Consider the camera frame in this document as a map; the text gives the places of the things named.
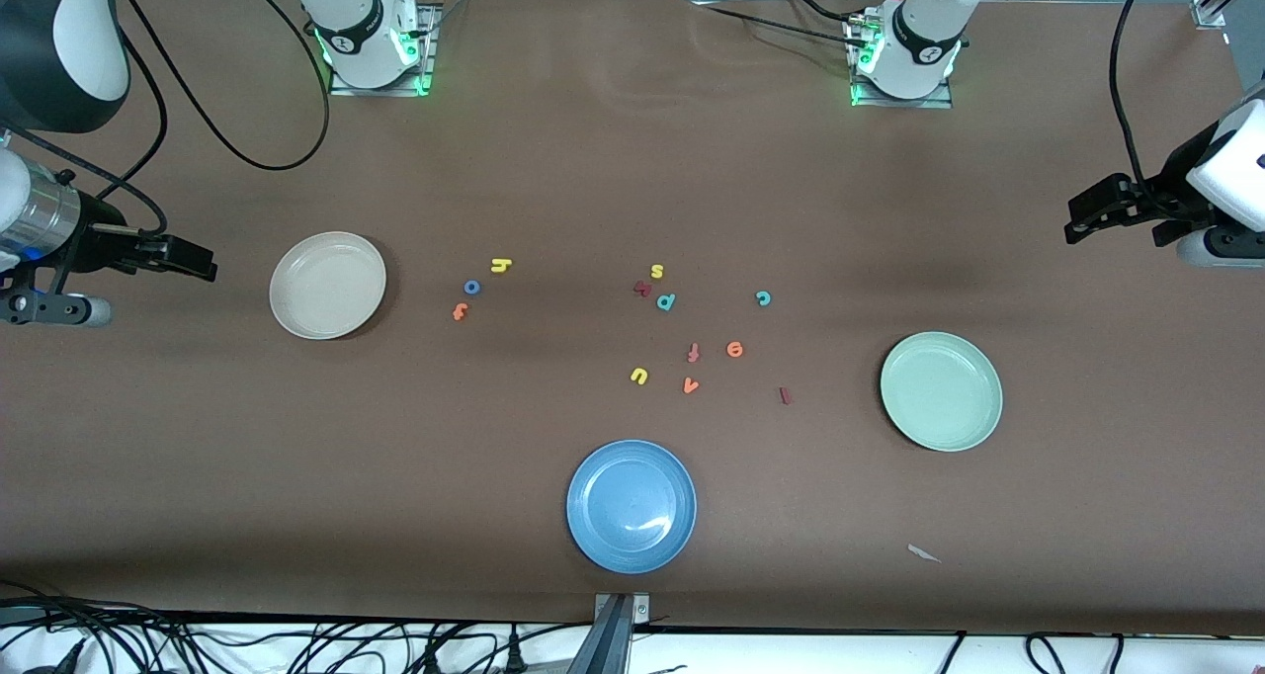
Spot beige brown plate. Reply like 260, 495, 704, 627
269, 231, 387, 341

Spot light green plate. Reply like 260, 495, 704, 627
880, 331, 1004, 453

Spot blue plate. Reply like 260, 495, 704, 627
566, 440, 698, 574

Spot black cable on table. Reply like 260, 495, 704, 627
692, 0, 871, 52

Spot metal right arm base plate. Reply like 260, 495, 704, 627
328, 2, 438, 98

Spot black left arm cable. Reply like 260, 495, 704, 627
1107, 0, 1159, 186

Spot looped black floor cable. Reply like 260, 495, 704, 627
1023, 632, 1125, 674

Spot grey metal camera mount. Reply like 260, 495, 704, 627
568, 592, 653, 674

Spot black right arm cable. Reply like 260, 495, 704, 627
0, 0, 331, 240

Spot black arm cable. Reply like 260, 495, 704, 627
1107, 0, 1159, 186
0, 0, 331, 240

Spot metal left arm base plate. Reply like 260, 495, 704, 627
848, 12, 955, 110

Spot brown table cover sheet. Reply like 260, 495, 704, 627
0, 0, 1265, 635

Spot tangled black floor cables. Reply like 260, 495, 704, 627
0, 580, 554, 674

